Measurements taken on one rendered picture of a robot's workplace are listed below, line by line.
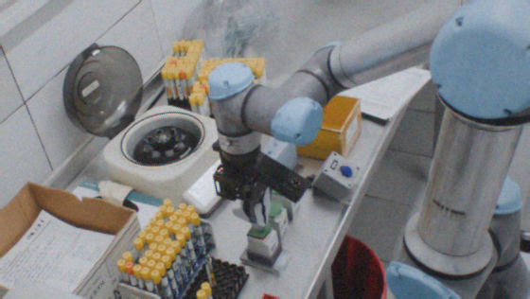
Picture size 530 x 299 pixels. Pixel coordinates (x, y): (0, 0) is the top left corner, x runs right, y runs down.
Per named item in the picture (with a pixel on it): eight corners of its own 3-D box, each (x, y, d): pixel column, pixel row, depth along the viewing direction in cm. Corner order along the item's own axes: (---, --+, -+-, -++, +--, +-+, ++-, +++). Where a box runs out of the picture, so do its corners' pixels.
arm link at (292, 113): (336, 79, 104) (278, 63, 111) (294, 119, 98) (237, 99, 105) (338, 119, 109) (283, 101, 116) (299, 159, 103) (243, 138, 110)
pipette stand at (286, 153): (284, 196, 148) (279, 162, 142) (256, 187, 152) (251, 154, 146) (304, 168, 155) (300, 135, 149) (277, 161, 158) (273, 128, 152)
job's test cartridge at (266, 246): (271, 265, 132) (267, 242, 128) (250, 257, 134) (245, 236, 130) (279, 250, 134) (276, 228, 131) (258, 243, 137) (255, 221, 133)
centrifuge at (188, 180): (195, 233, 144) (185, 191, 137) (100, 189, 161) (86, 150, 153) (256, 167, 158) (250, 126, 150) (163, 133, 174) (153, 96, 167)
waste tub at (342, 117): (343, 166, 153) (341, 131, 147) (289, 154, 160) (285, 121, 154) (362, 131, 162) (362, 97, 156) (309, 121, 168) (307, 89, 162)
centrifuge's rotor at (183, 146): (172, 189, 148) (166, 166, 144) (123, 168, 157) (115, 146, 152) (213, 149, 157) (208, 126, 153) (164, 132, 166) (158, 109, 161)
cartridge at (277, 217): (281, 241, 138) (277, 218, 134) (260, 236, 140) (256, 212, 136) (289, 228, 141) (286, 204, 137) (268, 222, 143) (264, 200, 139)
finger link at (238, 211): (239, 222, 132) (233, 188, 127) (266, 231, 129) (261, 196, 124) (232, 233, 130) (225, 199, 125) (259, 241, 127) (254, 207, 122)
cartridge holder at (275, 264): (280, 275, 131) (278, 263, 129) (239, 261, 136) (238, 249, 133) (291, 255, 135) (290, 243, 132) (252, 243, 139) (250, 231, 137)
